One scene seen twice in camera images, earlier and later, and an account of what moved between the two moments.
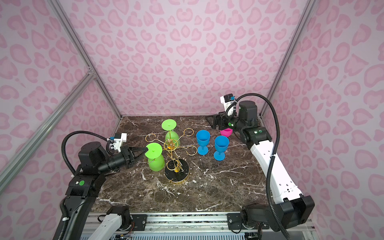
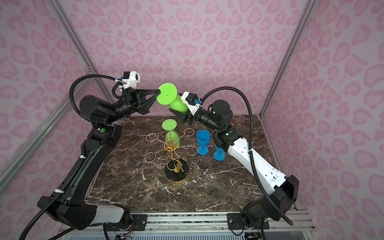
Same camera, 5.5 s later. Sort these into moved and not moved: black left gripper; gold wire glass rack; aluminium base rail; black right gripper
Moved: black right gripper; black left gripper
Not moved: gold wire glass rack; aluminium base rail
